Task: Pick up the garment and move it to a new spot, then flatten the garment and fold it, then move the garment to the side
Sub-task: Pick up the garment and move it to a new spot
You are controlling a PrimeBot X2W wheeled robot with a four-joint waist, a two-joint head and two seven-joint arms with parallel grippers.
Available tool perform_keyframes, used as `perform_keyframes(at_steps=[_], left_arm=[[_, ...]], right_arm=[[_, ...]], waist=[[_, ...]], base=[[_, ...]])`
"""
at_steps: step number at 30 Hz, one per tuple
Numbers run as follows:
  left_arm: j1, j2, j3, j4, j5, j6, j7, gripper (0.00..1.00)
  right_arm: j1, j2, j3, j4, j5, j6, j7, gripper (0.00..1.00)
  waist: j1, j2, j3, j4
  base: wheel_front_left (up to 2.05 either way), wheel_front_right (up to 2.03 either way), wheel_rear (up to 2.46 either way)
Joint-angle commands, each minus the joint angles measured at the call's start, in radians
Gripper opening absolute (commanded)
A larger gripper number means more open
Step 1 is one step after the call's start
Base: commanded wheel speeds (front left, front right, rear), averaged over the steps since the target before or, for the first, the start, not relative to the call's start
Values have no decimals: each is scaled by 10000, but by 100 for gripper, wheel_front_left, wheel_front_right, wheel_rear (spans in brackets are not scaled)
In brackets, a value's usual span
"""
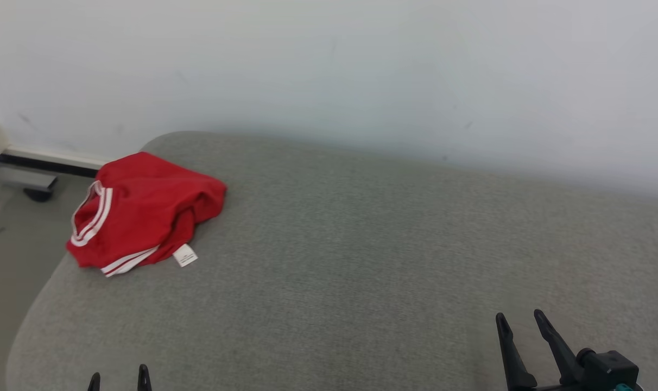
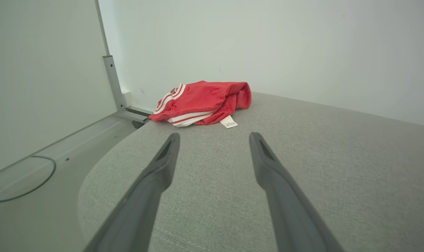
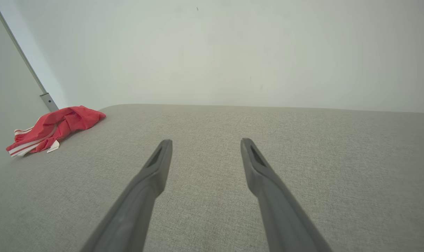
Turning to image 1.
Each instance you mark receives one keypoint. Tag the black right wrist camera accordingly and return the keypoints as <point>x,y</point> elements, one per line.
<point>608,369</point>

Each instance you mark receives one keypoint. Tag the red jersey with white sleeves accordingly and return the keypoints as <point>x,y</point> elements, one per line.
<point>150,206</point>

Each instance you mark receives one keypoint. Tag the grey metal furniture base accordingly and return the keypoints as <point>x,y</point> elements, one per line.
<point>19,179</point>

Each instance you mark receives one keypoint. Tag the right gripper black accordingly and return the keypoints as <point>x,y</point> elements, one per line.
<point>557,388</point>

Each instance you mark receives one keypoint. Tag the grey fabric sofa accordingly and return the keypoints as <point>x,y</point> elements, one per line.
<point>361,260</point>

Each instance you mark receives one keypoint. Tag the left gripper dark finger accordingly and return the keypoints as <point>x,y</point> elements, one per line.
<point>94,383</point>
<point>144,380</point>

